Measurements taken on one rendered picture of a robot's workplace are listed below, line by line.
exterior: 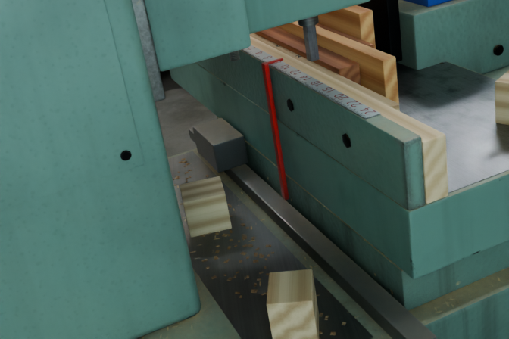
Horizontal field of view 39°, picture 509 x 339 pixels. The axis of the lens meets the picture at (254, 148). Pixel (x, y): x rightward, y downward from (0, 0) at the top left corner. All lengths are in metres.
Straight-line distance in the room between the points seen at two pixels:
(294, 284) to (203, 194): 0.19
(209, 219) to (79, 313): 0.19
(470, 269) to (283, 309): 0.16
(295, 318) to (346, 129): 0.15
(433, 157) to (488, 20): 0.33
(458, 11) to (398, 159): 0.32
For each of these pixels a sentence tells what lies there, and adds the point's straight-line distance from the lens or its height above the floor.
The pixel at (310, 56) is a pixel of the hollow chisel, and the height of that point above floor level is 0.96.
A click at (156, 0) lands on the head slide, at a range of 0.55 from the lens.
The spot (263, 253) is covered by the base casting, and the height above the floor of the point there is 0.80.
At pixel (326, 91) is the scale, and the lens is 0.59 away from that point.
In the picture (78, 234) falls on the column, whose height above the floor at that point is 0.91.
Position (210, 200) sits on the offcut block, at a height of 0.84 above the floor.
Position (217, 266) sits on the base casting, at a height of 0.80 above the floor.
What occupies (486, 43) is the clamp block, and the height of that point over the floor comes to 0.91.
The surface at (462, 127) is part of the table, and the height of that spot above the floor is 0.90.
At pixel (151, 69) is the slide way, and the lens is 0.55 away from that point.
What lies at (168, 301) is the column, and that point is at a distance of 0.60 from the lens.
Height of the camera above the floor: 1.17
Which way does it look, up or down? 25 degrees down
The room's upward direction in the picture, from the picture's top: 10 degrees counter-clockwise
